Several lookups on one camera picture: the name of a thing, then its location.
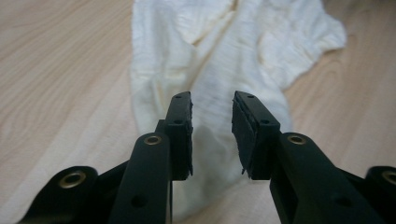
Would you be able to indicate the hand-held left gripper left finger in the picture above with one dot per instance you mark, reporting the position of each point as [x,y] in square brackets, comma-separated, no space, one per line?
[180,137]

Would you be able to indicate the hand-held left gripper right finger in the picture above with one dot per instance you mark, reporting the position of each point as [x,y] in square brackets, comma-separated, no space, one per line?
[253,137]

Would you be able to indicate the white cloth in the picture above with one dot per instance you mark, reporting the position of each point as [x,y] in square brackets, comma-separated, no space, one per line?
[218,56]

